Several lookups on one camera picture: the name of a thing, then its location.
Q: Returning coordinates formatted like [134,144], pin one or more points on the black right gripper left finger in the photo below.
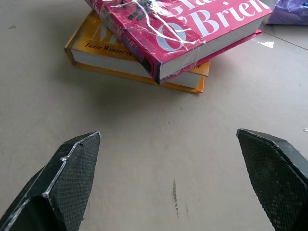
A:
[65,183]

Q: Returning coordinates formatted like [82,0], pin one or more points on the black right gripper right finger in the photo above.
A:
[276,178]

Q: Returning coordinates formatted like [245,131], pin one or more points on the yellow hardcover book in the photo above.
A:
[101,57]

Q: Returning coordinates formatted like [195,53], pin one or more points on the pink hardcover book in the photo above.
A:
[183,33]

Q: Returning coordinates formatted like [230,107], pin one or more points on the purple plastic packet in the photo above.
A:
[288,12]

